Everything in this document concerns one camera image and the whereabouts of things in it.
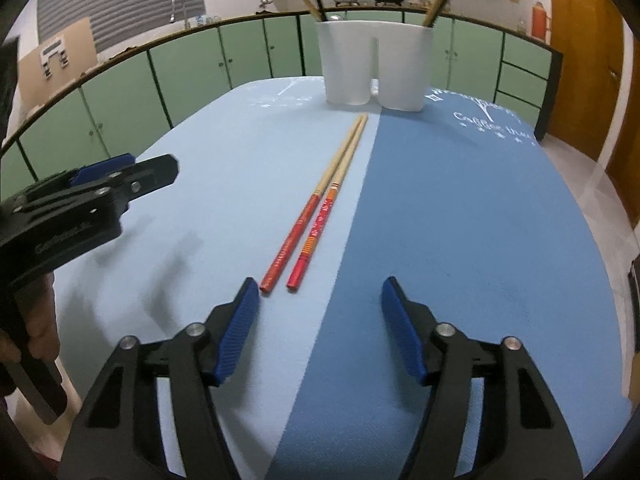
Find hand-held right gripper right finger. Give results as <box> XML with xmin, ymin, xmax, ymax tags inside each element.
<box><xmin>381</xmin><ymin>276</ymin><xmax>583</xmax><ymax>480</ymax></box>

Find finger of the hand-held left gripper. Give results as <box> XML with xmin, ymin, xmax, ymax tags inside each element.
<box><xmin>22</xmin><ymin>154</ymin><xmax>136</xmax><ymax>201</ymax></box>
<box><xmin>65</xmin><ymin>154</ymin><xmax>180</xmax><ymax>213</ymax></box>

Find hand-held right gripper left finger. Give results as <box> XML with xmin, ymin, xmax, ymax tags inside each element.
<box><xmin>57</xmin><ymin>276</ymin><xmax>261</xmax><ymax>480</ymax></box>

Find white double utensil holder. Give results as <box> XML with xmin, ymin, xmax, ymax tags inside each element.
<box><xmin>316</xmin><ymin>19</ymin><xmax>437</xmax><ymax>112</ymax></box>

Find person's left hand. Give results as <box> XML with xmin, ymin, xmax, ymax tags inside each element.
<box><xmin>0</xmin><ymin>274</ymin><xmax>63</xmax><ymax>396</ymax></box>

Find light blue placemat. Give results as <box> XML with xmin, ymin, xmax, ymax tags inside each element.
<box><xmin>50</xmin><ymin>76</ymin><xmax>383</xmax><ymax>480</ymax></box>

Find cardboard sheet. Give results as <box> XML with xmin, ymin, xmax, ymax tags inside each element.
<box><xmin>17</xmin><ymin>16</ymin><xmax>98</xmax><ymax>111</ymax></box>

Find dark blue placemat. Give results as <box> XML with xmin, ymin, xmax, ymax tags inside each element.
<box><xmin>265</xmin><ymin>87</ymin><xmax>631</xmax><ymax>480</ymax></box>

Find green lower kitchen cabinets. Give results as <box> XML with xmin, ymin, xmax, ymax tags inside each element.
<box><xmin>0</xmin><ymin>7</ymin><xmax>566</xmax><ymax>201</ymax></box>

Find grey roller shutter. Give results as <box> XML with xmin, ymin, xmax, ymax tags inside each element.
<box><xmin>37</xmin><ymin>0</ymin><xmax>206</xmax><ymax>53</ymax></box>

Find wooden door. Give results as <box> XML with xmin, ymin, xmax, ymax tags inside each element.
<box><xmin>537</xmin><ymin>0</ymin><xmax>626</xmax><ymax>161</ymax></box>
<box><xmin>605</xmin><ymin>25</ymin><xmax>640</xmax><ymax>211</ymax></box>

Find orange thermos flask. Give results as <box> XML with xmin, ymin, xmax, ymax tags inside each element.
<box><xmin>531</xmin><ymin>1</ymin><xmax>551</xmax><ymax>38</ymax></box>

